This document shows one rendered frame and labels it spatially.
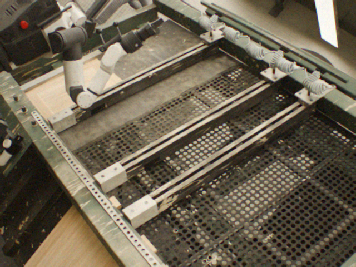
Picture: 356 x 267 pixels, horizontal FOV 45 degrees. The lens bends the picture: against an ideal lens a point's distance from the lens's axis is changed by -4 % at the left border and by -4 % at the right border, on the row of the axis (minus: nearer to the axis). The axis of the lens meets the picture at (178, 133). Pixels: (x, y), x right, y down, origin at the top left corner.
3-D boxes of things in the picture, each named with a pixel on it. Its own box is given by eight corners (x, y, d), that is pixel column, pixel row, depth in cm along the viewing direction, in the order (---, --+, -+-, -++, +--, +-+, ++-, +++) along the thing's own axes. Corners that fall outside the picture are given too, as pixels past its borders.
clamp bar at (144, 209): (122, 217, 180) (111, 179, 164) (316, 94, 226) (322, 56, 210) (136, 233, 174) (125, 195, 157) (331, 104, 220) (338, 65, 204)
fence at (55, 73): (21, 92, 250) (19, 86, 247) (155, 29, 287) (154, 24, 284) (24, 95, 247) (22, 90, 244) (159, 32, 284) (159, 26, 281)
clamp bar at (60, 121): (49, 126, 225) (36, 89, 209) (224, 39, 271) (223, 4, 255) (57, 136, 219) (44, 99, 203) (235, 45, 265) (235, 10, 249)
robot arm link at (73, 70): (69, 111, 198) (65, 63, 189) (64, 102, 209) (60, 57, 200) (94, 107, 202) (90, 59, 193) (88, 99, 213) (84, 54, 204)
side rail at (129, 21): (10, 81, 270) (5, 67, 262) (153, 16, 312) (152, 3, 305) (14, 85, 266) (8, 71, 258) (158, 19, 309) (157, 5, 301)
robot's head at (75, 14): (70, 23, 205) (85, 14, 208) (59, 9, 207) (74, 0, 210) (72, 30, 212) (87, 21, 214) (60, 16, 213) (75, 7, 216)
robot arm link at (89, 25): (91, 16, 265) (74, 13, 256) (98, 21, 259) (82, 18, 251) (85, 35, 269) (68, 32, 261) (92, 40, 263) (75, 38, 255)
